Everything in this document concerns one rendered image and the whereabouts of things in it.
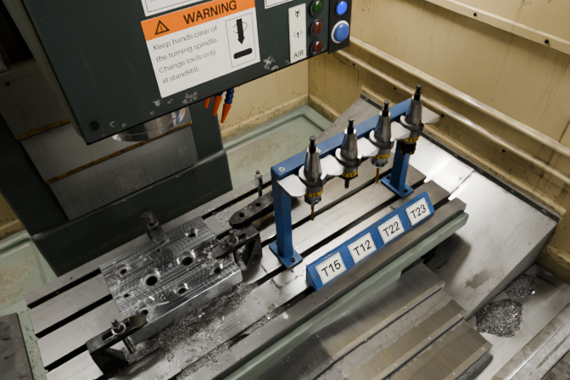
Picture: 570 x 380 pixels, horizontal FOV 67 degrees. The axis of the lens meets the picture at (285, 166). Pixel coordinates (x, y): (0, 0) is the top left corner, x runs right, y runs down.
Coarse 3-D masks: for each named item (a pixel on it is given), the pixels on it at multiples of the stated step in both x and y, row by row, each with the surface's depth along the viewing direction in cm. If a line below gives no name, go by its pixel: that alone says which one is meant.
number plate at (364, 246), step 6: (366, 234) 120; (360, 240) 119; (366, 240) 120; (348, 246) 117; (354, 246) 118; (360, 246) 119; (366, 246) 120; (372, 246) 120; (354, 252) 118; (360, 252) 119; (366, 252) 119; (354, 258) 118; (360, 258) 118
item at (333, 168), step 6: (324, 156) 105; (330, 156) 105; (324, 162) 104; (330, 162) 104; (336, 162) 104; (330, 168) 102; (336, 168) 102; (342, 168) 102; (330, 174) 101; (336, 174) 101; (342, 174) 101
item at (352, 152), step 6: (354, 132) 99; (348, 138) 100; (354, 138) 100; (342, 144) 102; (348, 144) 101; (354, 144) 101; (342, 150) 103; (348, 150) 102; (354, 150) 102; (342, 156) 103; (348, 156) 102; (354, 156) 103
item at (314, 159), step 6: (318, 150) 96; (306, 156) 96; (312, 156) 95; (318, 156) 96; (306, 162) 97; (312, 162) 96; (318, 162) 97; (306, 168) 98; (312, 168) 97; (318, 168) 97; (306, 174) 98; (312, 174) 98; (318, 174) 98
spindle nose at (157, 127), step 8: (176, 112) 77; (184, 112) 81; (152, 120) 73; (160, 120) 74; (168, 120) 76; (176, 120) 78; (136, 128) 73; (144, 128) 74; (152, 128) 74; (160, 128) 76; (168, 128) 77; (112, 136) 76; (120, 136) 75; (128, 136) 74; (136, 136) 75; (144, 136) 75; (152, 136) 75
